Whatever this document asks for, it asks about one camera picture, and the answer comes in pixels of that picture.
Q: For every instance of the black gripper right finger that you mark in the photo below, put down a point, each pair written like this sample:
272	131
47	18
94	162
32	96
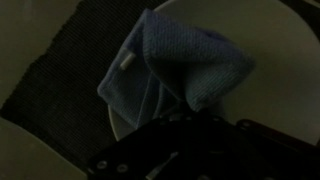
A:
253	153

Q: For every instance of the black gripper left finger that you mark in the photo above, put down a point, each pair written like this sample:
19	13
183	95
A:
146	150

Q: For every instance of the blue microfibre cloth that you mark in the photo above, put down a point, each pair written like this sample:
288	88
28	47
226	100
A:
186	56

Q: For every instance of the white round plate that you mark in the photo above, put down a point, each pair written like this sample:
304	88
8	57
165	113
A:
276	66

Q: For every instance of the dark woven placemat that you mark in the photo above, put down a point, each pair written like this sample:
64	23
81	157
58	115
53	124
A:
60	86

